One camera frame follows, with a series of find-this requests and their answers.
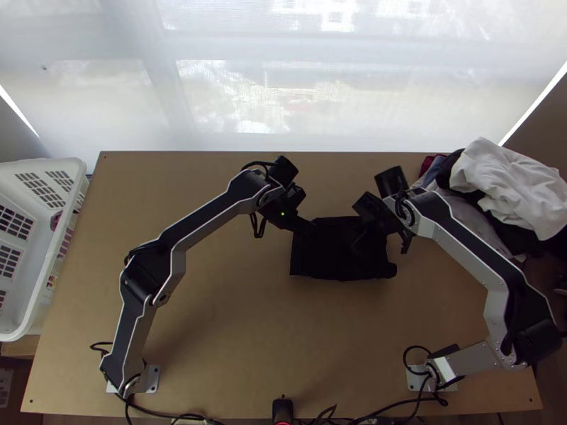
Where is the white laundry basket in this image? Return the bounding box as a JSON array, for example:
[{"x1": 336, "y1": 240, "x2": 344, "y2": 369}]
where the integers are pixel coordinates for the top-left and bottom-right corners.
[{"x1": 0, "y1": 157, "x2": 90, "y2": 343}]

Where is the heap of clothes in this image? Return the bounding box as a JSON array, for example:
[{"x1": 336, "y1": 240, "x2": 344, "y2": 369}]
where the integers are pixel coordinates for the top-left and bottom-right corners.
[{"x1": 416, "y1": 137, "x2": 562, "y2": 263}]

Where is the dark t-shirt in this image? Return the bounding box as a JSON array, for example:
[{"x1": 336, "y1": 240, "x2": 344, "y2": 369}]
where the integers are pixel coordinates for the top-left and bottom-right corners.
[{"x1": 289, "y1": 215, "x2": 399, "y2": 283}]

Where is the white sheer curtain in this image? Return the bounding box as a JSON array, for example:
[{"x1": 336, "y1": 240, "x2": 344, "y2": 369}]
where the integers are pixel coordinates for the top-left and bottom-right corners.
[{"x1": 0, "y1": 0, "x2": 567, "y2": 154}]

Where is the black cable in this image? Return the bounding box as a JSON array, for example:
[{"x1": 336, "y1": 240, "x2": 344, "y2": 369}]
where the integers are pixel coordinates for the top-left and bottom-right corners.
[
  {"x1": 402, "y1": 345, "x2": 434, "y2": 371},
  {"x1": 124, "y1": 392, "x2": 215, "y2": 425},
  {"x1": 90, "y1": 339, "x2": 113, "y2": 361},
  {"x1": 310, "y1": 394, "x2": 449, "y2": 425}
]

